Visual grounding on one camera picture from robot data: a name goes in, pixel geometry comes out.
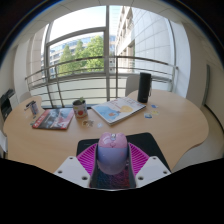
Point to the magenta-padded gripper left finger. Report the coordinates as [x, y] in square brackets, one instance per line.
[71, 168]

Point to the white chair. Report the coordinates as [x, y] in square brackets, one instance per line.
[26, 96]
[132, 85]

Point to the black office printer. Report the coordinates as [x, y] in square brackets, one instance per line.
[6, 103]

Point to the printed cup with plant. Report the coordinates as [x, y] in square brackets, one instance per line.
[80, 109]

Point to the black patterned mouse pad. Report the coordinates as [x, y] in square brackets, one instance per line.
[143, 140]

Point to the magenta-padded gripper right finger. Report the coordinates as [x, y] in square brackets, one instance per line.
[153, 168]

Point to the pink and purple computer mouse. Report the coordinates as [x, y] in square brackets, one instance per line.
[112, 155]

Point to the black cylindrical speaker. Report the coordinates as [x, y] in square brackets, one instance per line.
[144, 87]

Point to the red covered magazine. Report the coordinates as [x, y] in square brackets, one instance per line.
[53, 119]

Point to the dark blue small case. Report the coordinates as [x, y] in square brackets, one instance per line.
[28, 105]

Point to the light blue covered book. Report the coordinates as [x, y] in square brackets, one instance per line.
[118, 109]

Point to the metal balcony railing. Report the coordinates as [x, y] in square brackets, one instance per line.
[83, 60]

